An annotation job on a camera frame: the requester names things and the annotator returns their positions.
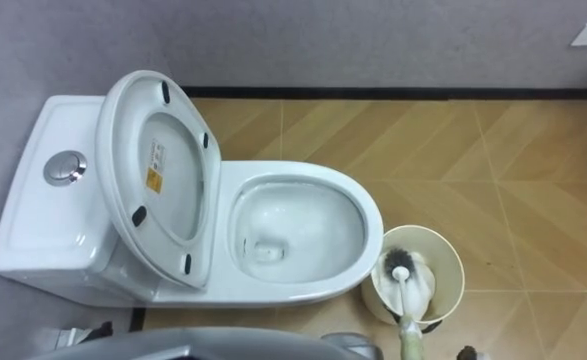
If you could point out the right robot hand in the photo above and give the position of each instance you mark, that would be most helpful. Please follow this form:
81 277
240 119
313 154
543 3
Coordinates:
468 353

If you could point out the cream round bin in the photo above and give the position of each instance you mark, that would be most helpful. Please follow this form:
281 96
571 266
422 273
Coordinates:
445 260

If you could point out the white brush stand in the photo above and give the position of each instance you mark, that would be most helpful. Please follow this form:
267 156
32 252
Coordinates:
423 287

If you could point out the white black-bristle toilet brush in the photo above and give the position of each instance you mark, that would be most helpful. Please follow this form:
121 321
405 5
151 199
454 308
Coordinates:
401 273

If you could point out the white ceramic toilet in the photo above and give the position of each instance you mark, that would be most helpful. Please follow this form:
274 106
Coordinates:
283 170

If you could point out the white toilet seat lid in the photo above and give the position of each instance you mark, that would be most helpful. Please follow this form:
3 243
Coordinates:
123 165

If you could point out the robot body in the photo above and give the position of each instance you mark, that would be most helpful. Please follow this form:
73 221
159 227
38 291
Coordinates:
198 345

